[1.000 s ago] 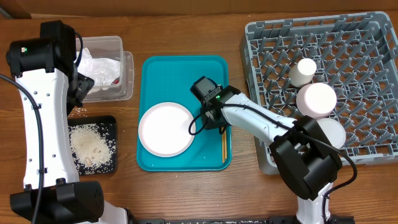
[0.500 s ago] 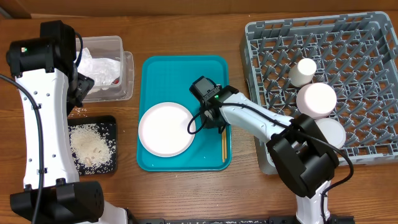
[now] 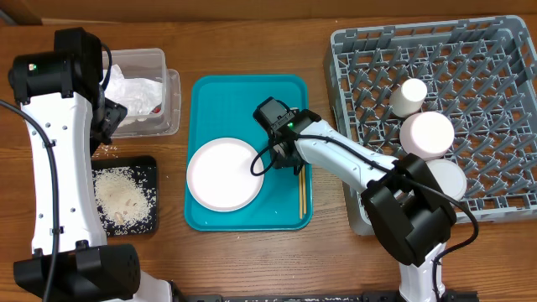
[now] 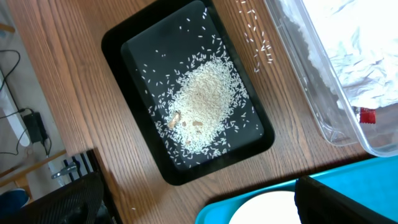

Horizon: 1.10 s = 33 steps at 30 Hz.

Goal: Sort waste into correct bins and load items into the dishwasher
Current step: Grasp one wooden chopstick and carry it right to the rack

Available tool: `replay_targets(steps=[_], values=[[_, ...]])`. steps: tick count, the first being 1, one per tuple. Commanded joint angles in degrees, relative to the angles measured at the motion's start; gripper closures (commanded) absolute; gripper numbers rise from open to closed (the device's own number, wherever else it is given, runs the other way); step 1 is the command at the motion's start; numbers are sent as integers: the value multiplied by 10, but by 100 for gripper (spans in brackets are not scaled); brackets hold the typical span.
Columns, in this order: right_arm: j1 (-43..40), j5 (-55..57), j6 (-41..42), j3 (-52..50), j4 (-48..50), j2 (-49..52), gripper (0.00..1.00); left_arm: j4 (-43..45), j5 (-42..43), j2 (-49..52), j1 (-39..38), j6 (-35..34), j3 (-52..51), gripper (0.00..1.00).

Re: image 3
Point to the spilled rice grains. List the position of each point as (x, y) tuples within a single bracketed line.
[(105, 152)]

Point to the teal serving tray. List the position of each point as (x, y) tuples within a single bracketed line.
[(222, 106)]

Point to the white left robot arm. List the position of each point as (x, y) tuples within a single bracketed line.
[(60, 96)]

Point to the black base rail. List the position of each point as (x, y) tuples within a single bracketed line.
[(379, 296)]

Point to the grey dishwasher rack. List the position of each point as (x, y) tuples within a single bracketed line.
[(480, 73)]

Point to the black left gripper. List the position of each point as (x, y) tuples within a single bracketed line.
[(116, 113)]

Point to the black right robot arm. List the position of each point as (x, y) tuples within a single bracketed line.
[(410, 215)]

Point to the red snack wrapper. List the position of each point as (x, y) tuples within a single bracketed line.
[(156, 110)]

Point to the large pink plate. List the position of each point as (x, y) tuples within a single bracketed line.
[(219, 176)]

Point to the clear plastic bin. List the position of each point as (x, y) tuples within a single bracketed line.
[(149, 64)]

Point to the pale green cup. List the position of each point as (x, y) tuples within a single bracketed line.
[(408, 98)]

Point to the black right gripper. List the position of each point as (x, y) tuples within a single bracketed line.
[(278, 162)]

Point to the grey metal bowl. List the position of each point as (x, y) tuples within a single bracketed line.
[(449, 176)]

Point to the rice pile on tray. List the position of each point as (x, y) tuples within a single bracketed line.
[(121, 199)]

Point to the wooden chopstick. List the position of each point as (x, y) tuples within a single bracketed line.
[(301, 195), (304, 191)]

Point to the black tray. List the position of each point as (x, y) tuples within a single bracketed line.
[(126, 163)]

